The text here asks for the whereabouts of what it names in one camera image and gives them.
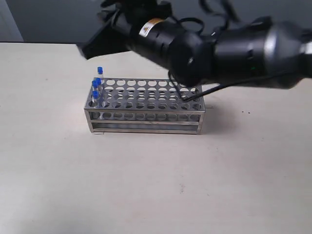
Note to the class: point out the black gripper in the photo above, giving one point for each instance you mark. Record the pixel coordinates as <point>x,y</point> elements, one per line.
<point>142,26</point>

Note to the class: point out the stainless steel test tube rack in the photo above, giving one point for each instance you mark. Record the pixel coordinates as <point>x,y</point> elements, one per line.
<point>145,106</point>

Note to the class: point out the blue capped tube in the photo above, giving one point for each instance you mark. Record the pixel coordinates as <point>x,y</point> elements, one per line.
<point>94,85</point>
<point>100,73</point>
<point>95,97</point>
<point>99,89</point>

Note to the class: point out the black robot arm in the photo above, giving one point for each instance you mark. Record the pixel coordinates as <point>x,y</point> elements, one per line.
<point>258,54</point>

